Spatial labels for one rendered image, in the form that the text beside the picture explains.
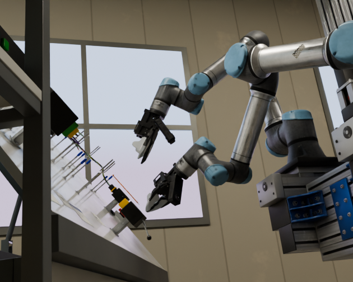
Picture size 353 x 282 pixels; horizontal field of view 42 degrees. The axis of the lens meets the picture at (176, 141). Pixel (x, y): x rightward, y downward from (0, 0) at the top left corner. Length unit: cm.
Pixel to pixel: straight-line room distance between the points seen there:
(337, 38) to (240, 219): 205
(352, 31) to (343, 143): 30
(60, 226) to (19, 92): 24
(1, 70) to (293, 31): 365
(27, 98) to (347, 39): 89
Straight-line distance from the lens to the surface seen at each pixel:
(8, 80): 71
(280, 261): 328
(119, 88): 329
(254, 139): 170
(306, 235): 164
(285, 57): 148
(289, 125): 182
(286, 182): 166
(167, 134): 180
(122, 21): 364
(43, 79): 83
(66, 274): 95
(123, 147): 310
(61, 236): 82
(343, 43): 135
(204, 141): 167
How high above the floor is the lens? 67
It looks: 21 degrees up
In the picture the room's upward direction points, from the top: 7 degrees counter-clockwise
